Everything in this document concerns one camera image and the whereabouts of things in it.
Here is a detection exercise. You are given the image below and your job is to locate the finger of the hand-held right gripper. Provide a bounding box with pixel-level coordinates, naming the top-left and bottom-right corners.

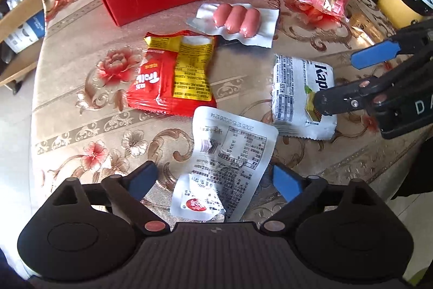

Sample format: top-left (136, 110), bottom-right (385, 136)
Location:
top-left (312, 54), bottom-right (433, 116)
top-left (350, 20), bottom-right (433, 69)

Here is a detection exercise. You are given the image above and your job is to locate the pink sausage pack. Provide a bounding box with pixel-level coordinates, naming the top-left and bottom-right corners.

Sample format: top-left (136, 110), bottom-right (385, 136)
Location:
top-left (186, 2), bottom-right (280, 48)

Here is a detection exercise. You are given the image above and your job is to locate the red and yellow wafer packet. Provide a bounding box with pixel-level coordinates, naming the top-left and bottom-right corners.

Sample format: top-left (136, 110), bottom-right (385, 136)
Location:
top-left (126, 30), bottom-right (217, 117)

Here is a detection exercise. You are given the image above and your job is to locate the white wafer packet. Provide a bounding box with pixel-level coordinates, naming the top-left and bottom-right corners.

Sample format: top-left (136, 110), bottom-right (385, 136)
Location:
top-left (271, 53), bottom-right (338, 141)

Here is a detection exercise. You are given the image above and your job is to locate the white printed pouch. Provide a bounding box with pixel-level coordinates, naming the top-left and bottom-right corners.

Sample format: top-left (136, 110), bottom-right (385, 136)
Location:
top-left (191, 106), bottom-right (278, 222)

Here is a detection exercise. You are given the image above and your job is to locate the small white sachet red logo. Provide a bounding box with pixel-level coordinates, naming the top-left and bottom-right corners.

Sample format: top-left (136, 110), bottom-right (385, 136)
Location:
top-left (169, 173), bottom-right (227, 220)

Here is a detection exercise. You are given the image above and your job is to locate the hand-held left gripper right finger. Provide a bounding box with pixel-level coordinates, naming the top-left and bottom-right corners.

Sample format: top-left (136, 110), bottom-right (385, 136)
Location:
top-left (260, 164), bottom-right (388, 235)

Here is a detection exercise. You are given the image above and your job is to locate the blue and white box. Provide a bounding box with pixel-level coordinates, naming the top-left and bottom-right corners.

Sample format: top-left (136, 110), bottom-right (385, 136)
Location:
top-left (5, 9), bottom-right (46, 54)

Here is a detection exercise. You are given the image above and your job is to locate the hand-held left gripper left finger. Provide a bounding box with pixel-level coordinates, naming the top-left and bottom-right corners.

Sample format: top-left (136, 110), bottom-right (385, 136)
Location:
top-left (43, 160), bottom-right (168, 235)

